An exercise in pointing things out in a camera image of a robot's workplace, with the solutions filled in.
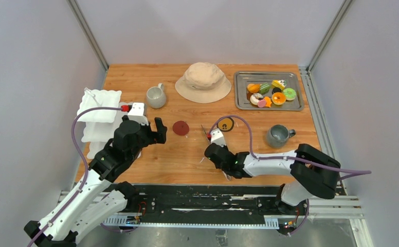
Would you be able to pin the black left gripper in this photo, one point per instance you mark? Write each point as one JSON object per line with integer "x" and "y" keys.
{"x": 155, "y": 137}

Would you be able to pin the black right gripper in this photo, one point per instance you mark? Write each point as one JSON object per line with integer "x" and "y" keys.
{"x": 224, "y": 147}

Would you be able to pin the metal food tongs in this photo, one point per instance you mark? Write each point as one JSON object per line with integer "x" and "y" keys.
{"x": 227, "y": 177}

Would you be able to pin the white tiered dessert stand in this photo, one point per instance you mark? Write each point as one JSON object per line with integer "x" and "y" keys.
{"x": 100, "y": 124}

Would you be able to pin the white chocolate donut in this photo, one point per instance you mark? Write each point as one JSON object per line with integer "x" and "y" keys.
{"x": 255, "y": 98}

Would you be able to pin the orange macaron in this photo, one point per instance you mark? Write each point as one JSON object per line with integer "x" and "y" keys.
{"x": 253, "y": 88}

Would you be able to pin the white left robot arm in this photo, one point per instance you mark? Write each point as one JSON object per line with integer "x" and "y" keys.
{"x": 74, "y": 218}

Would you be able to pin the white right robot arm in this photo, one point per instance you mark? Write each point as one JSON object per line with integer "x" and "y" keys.
{"x": 315, "y": 173}

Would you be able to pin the dark red round coaster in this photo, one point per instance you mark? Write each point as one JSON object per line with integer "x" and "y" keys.
{"x": 181, "y": 128}

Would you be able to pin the yellow black round coaster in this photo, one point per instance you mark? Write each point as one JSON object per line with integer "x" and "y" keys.
{"x": 226, "y": 124}

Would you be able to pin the white ceramic mug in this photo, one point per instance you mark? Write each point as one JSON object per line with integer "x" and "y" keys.
{"x": 156, "y": 97}

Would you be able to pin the grey ceramic mug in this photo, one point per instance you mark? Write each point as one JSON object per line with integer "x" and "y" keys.
{"x": 278, "y": 135}

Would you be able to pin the pink round candy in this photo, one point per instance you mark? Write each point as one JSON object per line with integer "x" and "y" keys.
{"x": 262, "y": 103}

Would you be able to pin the beige bucket hat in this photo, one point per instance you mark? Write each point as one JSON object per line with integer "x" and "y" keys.
{"x": 203, "y": 82}

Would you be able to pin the orange star cookie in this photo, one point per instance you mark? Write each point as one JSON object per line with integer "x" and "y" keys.
{"x": 268, "y": 102}

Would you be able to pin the orange frosted donut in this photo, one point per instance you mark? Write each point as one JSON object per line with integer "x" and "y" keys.
{"x": 278, "y": 98}

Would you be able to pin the green macaron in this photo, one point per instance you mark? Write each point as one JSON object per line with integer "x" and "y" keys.
{"x": 264, "y": 88}

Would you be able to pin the metal serving tray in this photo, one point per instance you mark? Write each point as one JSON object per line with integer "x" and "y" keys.
{"x": 242, "y": 96}

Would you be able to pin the black round cookie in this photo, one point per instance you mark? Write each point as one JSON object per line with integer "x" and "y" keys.
{"x": 276, "y": 90}

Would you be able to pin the green frosted donut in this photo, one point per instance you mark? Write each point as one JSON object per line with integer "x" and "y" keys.
{"x": 290, "y": 94}

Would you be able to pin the yellow cake slice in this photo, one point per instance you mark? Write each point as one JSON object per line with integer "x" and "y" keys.
{"x": 281, "y": 84}

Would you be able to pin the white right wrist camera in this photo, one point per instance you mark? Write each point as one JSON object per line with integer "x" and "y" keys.
{"x": 216, "y": 137}

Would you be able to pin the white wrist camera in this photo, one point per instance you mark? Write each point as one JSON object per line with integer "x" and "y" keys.
{"x": 216, "y": 137}
{"x": 135, "y": 111}

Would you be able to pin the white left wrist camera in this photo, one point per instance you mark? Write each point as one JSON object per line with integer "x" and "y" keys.
{"x": 135, "y": 111}

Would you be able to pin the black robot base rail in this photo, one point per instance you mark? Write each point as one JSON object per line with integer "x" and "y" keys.
{"x": 228, "y": 207}

